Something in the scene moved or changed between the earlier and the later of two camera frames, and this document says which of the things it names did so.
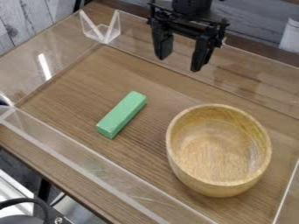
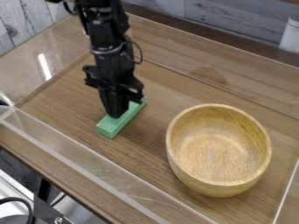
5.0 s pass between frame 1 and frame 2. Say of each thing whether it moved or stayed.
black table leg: stayed
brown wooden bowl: stayed
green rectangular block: stayed
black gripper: moved
